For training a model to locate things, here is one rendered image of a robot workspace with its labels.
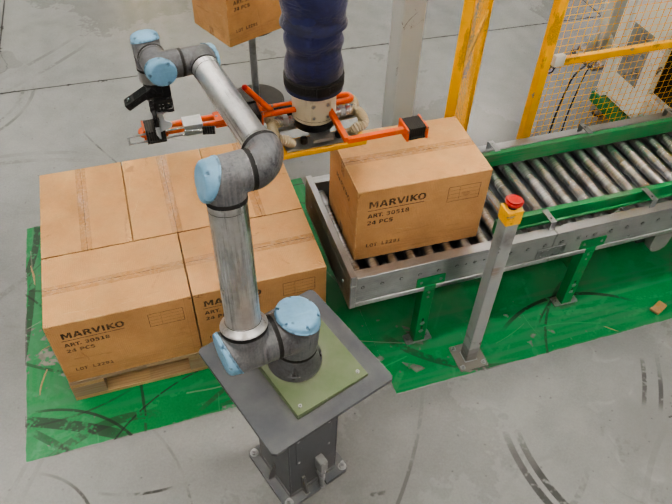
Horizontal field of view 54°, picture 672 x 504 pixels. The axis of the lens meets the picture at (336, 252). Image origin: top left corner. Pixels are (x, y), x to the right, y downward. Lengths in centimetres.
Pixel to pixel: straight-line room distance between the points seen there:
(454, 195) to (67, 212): 180
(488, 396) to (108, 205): 202
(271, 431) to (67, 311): 111
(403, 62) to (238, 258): 222
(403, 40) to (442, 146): 98
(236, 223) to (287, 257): 118
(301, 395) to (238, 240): 66
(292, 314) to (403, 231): 96
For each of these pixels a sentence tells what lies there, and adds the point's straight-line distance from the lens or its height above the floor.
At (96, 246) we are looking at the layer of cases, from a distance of 315.
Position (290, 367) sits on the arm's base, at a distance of 222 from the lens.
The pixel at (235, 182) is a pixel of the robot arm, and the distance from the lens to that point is 172.
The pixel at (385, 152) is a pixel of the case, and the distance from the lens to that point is 287.
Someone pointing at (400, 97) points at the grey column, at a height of 56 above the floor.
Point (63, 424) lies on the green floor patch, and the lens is 328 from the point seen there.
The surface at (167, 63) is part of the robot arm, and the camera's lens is 216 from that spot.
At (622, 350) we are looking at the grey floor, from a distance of 364.
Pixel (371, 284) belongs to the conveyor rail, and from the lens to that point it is 286.
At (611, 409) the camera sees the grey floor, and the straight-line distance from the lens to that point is 341.
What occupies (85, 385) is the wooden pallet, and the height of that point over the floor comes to 10.
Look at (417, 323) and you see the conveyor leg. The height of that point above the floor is 15.
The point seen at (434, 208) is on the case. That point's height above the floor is 78.
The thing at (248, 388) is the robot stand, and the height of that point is 75.
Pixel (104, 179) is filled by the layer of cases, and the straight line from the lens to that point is 349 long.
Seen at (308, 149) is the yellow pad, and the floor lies 116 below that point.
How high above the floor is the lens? 269
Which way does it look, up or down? 46 degrees down
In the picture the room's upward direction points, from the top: 2 degrees clockwise
